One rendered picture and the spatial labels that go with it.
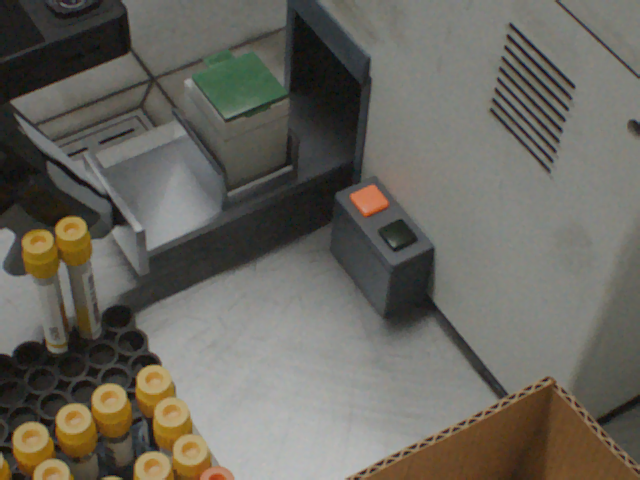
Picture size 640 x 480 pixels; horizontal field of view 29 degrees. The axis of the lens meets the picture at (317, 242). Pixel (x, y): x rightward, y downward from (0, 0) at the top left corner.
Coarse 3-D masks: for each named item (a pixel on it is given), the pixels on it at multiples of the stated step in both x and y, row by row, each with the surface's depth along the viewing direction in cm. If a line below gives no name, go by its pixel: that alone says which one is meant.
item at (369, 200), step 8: (360, 192) 69; (368, 192) 69; (376, 192) 69; (352, 200) 69; (360, 200) 69; (368, 200) 69; (376, 200) 69; (384, 200) 69; (360, 208) 69; (368, 208) 68; (376, 208) 69
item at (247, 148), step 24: (192, 96) 68; (192, 120) 69; (216, 120) 66; (240, 120) 65; (264, 120) 67; (216, 144) 68; (240, 144) 67; (264, 144) 68; (240, 168) 69; (264, 168) 70
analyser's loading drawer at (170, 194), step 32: (320, 96) 76; (352, 96) 76; (192, 128) 69; (288, 128) 69; (320, 128) 74; (352, 128) 74; (96, 160) 69; (128, 160) 72; (160, 160) 72; (192, 160) 71; (288, 160) 71; (320, 160) 72; (352, 160) 72; (128, 192) 70; (160, 192) 70; (192, 192) 70; (224, 192) 69; (256, 192) 70; (288, 192) 71; (128, 224) 66; (160, 224) 69; (192, 224) 69; (128, 256) 69
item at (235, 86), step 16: (208, 64) 67; (224, 64) 67; (240, 64) 67; (256, 64) 67; (192, 80) 67; (208, 80) 67; (224, 80) 67; (240, 80) 67; (256, 80) 67; (272, 80) 67; (208, 96) 66; (224, 96) 66; (240, 96) 66; (256, 96) 66; (272, 96) 66; (288, 96) 66; (224, 112) 65; (240, 112) 65; (256, 112) 66
